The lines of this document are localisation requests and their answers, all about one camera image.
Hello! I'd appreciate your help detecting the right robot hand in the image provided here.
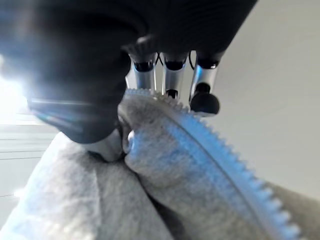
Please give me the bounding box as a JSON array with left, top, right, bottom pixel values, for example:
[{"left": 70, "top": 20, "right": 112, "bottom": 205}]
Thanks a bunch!
[{"left": 0, "top": 0, "right": 260, "bottom": 163}]

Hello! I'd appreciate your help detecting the grey zip-up fleece garment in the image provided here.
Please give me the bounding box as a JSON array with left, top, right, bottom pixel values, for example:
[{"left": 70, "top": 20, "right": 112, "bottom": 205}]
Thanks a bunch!
[{"left": 0, "top": 88, "right": 320, "bottom": 240}]

